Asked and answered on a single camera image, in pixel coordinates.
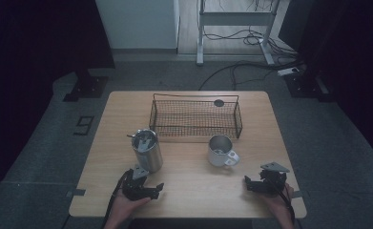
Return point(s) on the white metal desk frame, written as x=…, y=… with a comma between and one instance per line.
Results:
x=235, y=19

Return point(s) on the person's right hand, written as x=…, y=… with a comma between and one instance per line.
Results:
x=278, y=203

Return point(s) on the white mug with steel interior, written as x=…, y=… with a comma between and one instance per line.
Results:
x=218, y=156

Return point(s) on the black stand base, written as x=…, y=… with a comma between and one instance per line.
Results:
x=88, y=87
x=306, y=86

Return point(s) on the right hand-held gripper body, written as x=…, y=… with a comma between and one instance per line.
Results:
x=272, y=181

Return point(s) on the white power strip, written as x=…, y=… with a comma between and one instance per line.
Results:
x=288, y=71

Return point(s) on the person's left hand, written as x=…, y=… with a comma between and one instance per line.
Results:
x=127, y=206

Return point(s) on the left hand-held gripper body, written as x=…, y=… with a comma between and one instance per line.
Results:
x=133, y=187

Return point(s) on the dark curtain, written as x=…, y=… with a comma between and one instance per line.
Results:
x=349, y=47
x=31, y=47

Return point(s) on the stainless steel tumbler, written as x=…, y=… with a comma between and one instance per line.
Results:
x=149, y=159

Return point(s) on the white cabinet panel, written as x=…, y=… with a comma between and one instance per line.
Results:
x=138, y=25

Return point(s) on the grey tape strip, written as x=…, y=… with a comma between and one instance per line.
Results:
x=297, y=194

